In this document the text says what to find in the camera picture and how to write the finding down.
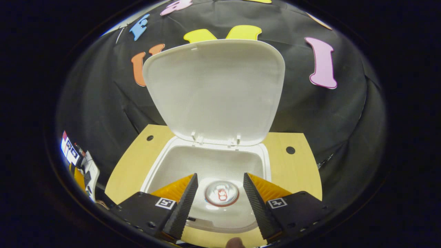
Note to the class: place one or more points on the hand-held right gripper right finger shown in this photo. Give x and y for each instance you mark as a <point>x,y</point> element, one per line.
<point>258,206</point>

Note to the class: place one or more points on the wooden desktop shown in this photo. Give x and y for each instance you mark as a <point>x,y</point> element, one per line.
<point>296,172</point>

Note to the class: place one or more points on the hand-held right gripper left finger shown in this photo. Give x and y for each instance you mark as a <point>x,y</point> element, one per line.
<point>184,206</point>

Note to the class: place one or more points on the white cluttered workbench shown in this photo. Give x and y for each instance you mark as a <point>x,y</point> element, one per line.
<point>91,172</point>

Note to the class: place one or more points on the white desktop garbage bin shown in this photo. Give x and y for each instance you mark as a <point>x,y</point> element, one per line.
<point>213,96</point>

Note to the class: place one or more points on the printed white card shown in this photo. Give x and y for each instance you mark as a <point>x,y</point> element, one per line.
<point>70,151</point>

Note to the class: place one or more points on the red pop can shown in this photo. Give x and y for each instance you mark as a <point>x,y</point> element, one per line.
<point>222,194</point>

